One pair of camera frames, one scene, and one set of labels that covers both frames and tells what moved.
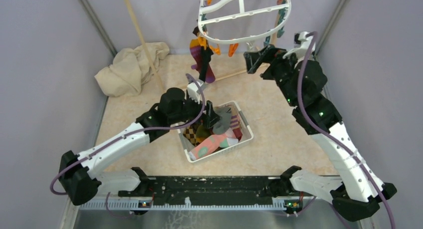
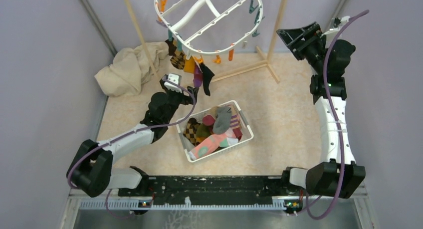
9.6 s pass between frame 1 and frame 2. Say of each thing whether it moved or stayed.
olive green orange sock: stayed
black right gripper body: moved
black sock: moved
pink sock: stayed
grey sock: stayed
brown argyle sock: stayed
